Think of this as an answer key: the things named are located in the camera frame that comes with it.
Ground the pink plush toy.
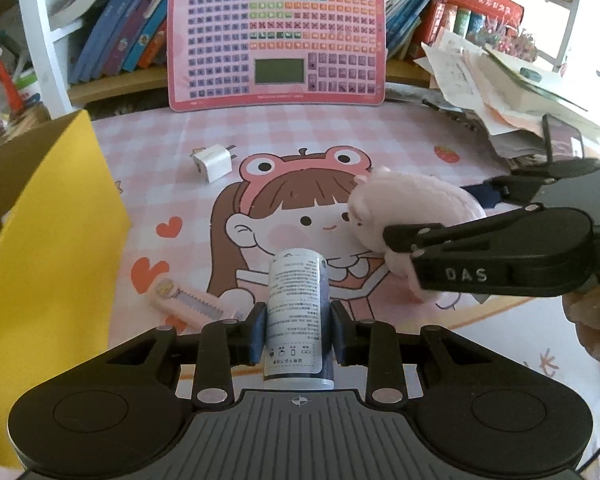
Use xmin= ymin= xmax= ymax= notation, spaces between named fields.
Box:
xmin=348 ymin=167 xmax=486 ymax=302

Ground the pink toy comb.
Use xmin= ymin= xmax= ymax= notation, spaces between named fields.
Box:
xmin=147 ymin=276 xmax=244 ymax=330

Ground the white printed bottle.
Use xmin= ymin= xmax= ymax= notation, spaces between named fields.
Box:
xmin=263 ymin=248 xmax=334 ymax=390

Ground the white wall charger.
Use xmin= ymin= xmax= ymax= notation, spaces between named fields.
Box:
xmin=190 ymin=144 xmax=236 ymax=183

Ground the person's right hand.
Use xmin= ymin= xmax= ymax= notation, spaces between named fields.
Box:
xmin=562 ymin=285 xmax=600 ymax=362

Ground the stack of papers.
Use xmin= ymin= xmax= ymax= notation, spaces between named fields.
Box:
xmin=416 ymin=29 xmax=600 ymax=159

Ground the yellow cardboard box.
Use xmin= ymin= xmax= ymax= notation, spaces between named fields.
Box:
xmin=0 ymin=112 xmax=131 ymax=467

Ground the pink keyboard learning tablet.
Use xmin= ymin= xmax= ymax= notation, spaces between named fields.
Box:
xmin=166 ymin=0 xmax=387 ymax=112

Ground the white bookshelf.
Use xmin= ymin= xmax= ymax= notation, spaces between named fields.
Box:
xmin=18 ymin=0 xmax=580 ymax=118

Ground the red marker pen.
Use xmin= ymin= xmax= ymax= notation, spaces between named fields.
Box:
xmin=0 ymin=48 xmax=26 ymax=116

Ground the row of blue books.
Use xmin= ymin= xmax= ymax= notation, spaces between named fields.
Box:
xmin=68 ymin=0 xmax=155 ymax=86

